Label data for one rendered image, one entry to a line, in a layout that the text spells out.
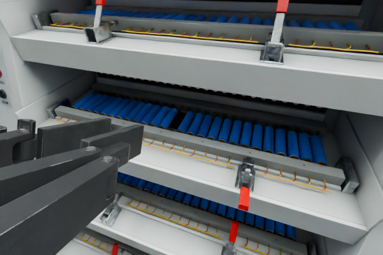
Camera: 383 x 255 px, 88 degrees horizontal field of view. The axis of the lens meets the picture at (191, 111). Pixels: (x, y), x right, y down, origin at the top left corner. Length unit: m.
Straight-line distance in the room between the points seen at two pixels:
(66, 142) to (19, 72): 0.34
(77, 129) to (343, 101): 0.28
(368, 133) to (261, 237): 0.27
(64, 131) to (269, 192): 0.28
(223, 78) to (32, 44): 0.34
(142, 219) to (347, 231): 0.37
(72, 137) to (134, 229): 0.35
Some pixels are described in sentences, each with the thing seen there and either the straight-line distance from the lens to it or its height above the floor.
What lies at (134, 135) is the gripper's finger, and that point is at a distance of 0.19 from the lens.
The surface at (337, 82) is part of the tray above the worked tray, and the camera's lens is 0.27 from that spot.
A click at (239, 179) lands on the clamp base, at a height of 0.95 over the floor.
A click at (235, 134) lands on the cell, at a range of 0.38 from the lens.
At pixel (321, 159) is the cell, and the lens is 0.39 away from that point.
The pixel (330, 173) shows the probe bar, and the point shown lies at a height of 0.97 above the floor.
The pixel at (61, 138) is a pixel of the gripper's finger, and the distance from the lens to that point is 0.18.
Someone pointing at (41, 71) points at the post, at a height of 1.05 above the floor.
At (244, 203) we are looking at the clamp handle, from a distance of 0.27.
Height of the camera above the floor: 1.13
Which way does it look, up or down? 19 degrees down
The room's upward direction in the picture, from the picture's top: 5 degrees clockwise
